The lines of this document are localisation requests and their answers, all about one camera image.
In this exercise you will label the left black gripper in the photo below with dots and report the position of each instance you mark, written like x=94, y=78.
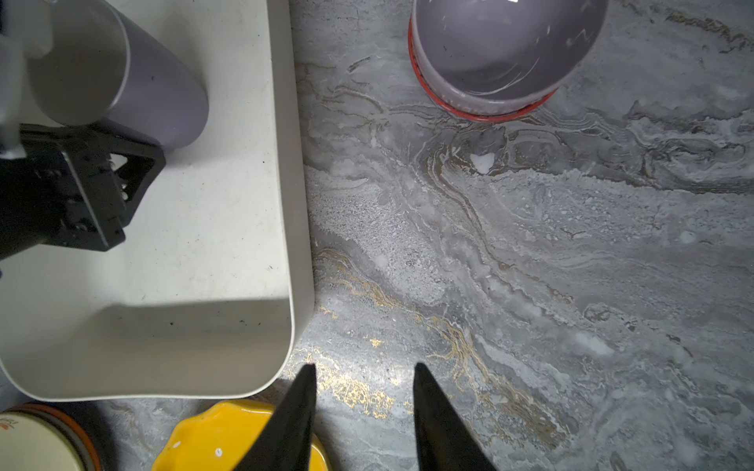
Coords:
x=78, y=188

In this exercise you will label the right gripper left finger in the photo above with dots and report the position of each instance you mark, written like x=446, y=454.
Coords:
x=285, y=441

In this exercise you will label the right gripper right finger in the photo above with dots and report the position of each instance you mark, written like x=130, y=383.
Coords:
x=442, y=440

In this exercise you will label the yellow dotted scalloped plate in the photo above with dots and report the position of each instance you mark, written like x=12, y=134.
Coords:
x=218, y=438

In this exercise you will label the lavender mug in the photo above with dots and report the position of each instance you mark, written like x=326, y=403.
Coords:
x=105, y=71

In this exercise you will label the white plastic bin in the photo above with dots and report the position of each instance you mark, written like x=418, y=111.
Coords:
x=213, y=285

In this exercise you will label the lavender bowl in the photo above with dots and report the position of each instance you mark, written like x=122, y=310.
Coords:
x=489, y=58

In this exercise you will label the cream plate with characters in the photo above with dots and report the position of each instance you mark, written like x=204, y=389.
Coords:
x=28, y=443

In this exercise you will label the orange rimmed plate underneath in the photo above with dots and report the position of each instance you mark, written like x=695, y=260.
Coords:
x=69, y=427

